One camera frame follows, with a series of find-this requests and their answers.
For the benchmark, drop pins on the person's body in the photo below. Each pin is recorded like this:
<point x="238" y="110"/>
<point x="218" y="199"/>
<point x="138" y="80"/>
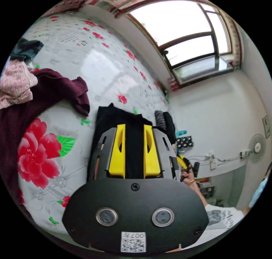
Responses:
<point x="223" y="217"/>

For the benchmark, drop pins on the black dotted box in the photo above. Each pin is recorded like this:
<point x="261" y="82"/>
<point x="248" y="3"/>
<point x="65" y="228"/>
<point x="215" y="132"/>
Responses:
<point x="184" y="142"/>

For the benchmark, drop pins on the person's right hand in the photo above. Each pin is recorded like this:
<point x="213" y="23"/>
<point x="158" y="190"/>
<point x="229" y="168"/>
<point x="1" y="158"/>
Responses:
<point x="188" y="177"/>

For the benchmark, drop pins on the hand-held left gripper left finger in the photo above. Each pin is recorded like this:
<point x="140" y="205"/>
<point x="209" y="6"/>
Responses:
<point x="116" y="154"/>

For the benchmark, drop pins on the white wall fan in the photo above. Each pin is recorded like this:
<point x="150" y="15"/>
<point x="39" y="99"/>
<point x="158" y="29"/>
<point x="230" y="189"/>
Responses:
<point x="257" y="148"/>

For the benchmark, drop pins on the window with brown frame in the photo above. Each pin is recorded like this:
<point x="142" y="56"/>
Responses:
<point x="180" y="23"/>

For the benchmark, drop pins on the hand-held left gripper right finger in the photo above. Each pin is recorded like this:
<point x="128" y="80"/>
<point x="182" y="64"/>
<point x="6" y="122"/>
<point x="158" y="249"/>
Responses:
<point x="152" y="157"/>

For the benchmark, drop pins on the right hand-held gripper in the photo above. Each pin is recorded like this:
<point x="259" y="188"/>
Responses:
<point x="187" y="164"/>

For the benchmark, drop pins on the gray and black clothes stack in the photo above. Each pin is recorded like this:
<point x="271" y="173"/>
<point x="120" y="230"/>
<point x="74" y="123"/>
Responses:
<point x="162" y="118"/>

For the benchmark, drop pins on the person's right forearm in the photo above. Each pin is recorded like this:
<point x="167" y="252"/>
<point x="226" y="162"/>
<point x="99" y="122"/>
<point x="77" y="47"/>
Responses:
<point x="199" y="194"/>

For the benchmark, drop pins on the pile of clothes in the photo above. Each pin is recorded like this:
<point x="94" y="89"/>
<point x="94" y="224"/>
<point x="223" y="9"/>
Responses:
<point x="19" y="106"/>

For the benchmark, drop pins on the black long sleeve shirt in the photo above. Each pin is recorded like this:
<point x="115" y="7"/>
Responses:
<point x="119" y="117"/>

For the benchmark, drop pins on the red floral curtain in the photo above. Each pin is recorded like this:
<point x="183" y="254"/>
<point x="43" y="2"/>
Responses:
<point x="119" y="1"/>

